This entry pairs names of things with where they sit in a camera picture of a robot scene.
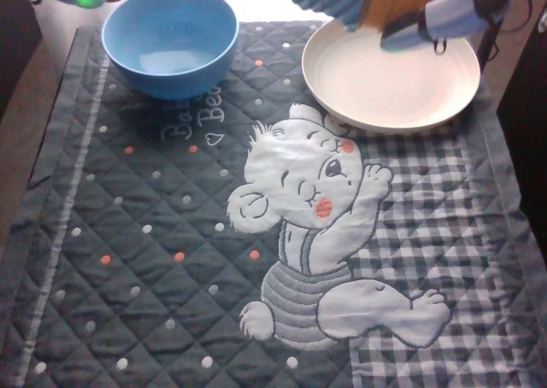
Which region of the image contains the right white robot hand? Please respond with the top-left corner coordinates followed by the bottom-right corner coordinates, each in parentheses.
top-left (379, 0), bottom-right (488, 55)

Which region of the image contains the white round plate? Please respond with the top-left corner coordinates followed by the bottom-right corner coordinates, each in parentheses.
top-left (301, 16), bottom-right (482, 133)

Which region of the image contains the grey quilt with printed bear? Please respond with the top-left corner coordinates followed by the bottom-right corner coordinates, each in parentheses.
top-left (0, 19), bottom-right (547, 388)

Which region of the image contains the thin black pole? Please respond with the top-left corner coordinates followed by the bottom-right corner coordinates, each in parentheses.
top-left (475, 22), bottom-right (503, 69)

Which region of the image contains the blue plastic bowl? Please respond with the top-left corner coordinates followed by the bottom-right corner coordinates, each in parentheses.
top-left (100, 0), bottom-right (239, 101)

